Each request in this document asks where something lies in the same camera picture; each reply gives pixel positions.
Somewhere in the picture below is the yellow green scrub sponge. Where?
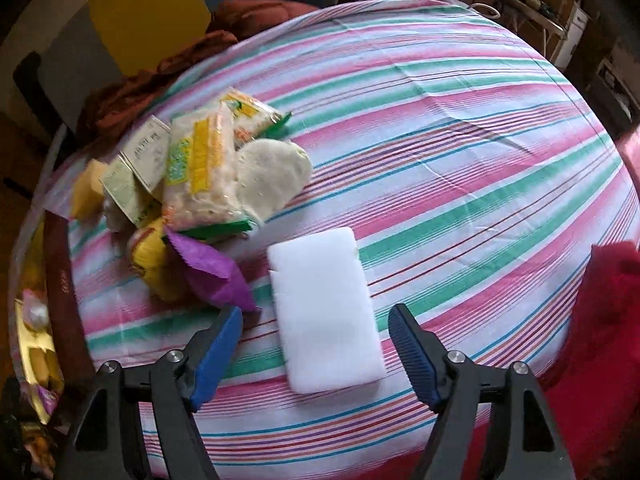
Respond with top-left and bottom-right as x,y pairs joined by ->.
160,107 -> 253,238

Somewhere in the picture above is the red blanket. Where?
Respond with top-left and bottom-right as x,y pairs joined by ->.
540,125 -> 640,480

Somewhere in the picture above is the round white flatbread pack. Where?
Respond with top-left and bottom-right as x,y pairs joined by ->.
235,137 -> 313,221

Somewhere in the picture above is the white plastic bag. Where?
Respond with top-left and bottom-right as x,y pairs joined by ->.
22,290 -> 51,328

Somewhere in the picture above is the white foam block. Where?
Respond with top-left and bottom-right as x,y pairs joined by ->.
266,226 -> 389,395

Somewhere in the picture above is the small noodle packet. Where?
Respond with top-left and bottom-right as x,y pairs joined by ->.
220,87 -> 293,148

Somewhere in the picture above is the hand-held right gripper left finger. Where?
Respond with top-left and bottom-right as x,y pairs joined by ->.
54,305 -> 244,480

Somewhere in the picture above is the brown storage box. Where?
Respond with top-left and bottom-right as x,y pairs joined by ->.
10,207 -> 98,426

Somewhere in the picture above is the brown cloth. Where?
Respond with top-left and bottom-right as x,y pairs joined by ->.
75,0 -> 321,143

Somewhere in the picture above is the striped bedsheet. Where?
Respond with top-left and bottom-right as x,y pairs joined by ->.
10,0 -> 640,480

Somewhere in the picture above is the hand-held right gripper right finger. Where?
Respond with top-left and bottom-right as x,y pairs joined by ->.
387,304 -> 578,480

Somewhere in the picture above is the grey yellow blue headboard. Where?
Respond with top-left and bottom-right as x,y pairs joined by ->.
12,0 -> 321,126

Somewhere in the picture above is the purple snack packet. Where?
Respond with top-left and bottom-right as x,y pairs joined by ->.
165,230 -> 258,313

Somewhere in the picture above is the yellow snack packet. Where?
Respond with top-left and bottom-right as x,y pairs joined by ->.
126,217 -> 193,303

